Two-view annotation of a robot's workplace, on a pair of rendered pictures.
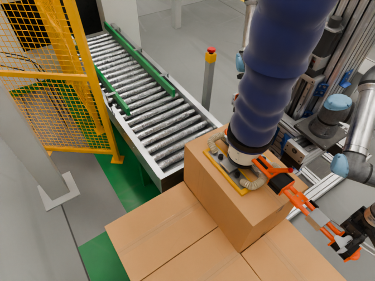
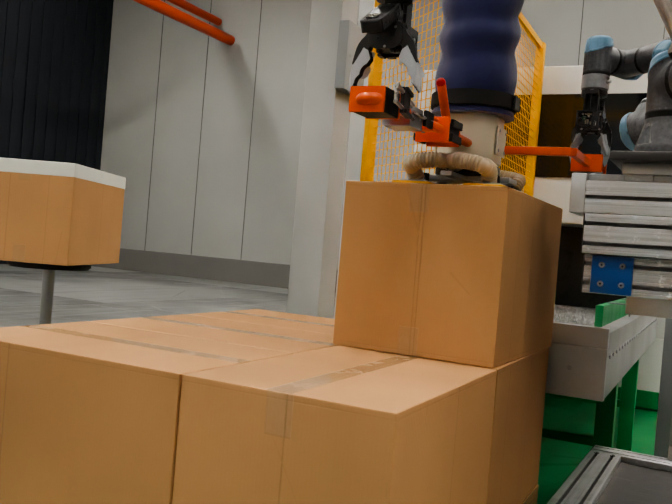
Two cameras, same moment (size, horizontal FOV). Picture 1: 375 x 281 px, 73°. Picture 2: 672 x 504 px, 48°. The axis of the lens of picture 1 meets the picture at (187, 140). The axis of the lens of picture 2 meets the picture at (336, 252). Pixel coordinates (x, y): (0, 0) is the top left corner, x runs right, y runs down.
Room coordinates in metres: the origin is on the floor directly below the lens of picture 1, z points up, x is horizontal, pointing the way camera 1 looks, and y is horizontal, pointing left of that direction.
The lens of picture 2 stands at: (-0.38, -1.96, 0.78)
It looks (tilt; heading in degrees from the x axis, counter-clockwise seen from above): 0 degrees down; 62
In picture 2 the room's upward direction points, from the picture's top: 5 degrees clockwise
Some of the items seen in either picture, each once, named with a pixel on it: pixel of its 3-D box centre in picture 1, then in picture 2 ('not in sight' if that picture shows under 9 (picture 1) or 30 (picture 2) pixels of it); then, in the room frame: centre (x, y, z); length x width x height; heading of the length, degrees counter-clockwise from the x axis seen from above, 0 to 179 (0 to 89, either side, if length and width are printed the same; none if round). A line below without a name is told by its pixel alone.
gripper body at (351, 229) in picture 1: (362, 224); (394, 26); (0.39, -0.65, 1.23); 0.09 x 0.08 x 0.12; 35
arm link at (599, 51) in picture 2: not in sight; (598, 57); (1.24, -0.36, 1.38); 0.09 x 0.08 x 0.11; 179
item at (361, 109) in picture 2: (344, 246); (375, 102); (0.36, -0.65, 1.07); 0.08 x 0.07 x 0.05; 35
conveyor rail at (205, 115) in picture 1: (159, 74); (634, 336); (2.28, 0.33, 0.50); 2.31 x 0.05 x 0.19; 36
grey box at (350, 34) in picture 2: not in sight; (351, 59); (1.21, 1.08, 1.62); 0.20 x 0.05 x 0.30; 36
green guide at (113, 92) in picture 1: (90, 67); not in sight; (2.22, 1.02, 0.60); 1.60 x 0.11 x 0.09; 36
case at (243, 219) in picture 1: (236, 182); (457, 270); (0.84, -0.32, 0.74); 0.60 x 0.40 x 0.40; 35
